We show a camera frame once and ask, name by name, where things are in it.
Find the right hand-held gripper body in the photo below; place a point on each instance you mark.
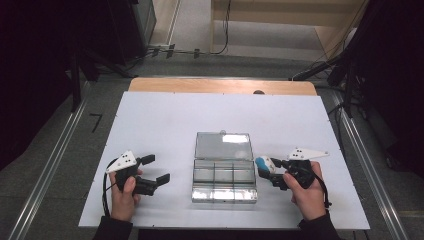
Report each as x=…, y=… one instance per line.
x=301, y=170

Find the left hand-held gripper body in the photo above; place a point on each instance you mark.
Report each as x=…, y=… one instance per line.
x=125, y=161

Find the blue and white plush toy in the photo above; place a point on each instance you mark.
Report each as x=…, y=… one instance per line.
x=265, y=164

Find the clear grey plastic compartment box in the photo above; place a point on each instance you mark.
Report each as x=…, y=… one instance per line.
x=224, y=173

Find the person's right hand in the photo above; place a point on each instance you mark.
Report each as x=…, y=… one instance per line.
x=308, y=200

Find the person's left hand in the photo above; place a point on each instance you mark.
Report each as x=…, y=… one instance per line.
x=121, y=203

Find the white table board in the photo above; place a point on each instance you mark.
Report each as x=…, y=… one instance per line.
x=166, y=116

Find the wooden table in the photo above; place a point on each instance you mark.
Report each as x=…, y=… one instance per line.
x=200, y=86

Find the black tripod stand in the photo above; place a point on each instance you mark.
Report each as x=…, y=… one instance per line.
x=348, y=90
x=76, y=83

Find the black curtain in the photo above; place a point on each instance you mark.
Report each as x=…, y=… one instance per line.
x=33, y=66
x=396, y=66

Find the dark cabinet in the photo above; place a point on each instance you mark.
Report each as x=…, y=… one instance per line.
x=136, y=26

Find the beige wooden shelf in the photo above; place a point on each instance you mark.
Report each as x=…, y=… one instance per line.
x=266, y=13

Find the metal floor rail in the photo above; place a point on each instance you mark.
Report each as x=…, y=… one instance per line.
x=370, y=166
x=50, y=166

